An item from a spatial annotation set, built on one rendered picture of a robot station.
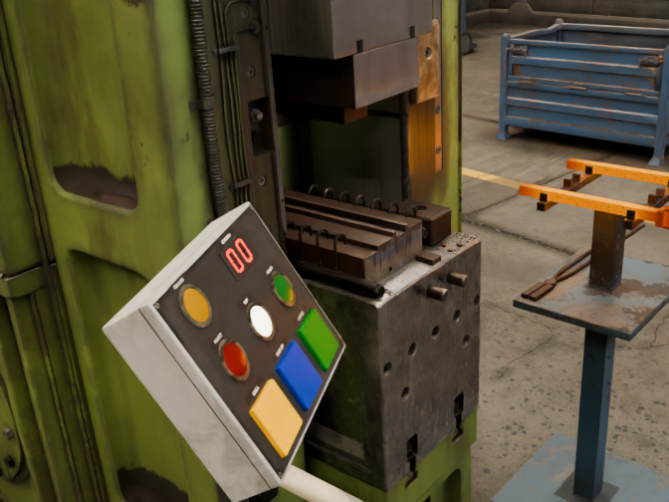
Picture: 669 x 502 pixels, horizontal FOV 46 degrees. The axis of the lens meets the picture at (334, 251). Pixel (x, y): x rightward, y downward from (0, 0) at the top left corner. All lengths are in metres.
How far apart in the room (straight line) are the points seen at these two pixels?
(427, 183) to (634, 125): 3.51
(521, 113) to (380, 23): 4.28
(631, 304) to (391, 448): 0.71
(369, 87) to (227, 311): 0.57
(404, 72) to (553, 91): 4.03
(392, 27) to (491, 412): 1.62
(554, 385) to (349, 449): 1.31
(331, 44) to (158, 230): 0.43
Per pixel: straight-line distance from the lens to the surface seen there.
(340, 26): 1.38
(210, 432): 1.00
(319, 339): 1.20
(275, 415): 1.04
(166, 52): 1.30
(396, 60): 1.51
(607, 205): 1.90
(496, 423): 2.74
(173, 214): 1.36
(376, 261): 1.56
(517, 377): 2.98
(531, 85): 5.61
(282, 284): 1.18
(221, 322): 1.03
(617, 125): 5.39
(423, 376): 1.71
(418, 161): 1.88
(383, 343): 1.54
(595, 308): 2.01
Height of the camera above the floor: 1.61
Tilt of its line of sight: 24 degrees down
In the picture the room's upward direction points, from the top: 4 degrees counter-clockwise
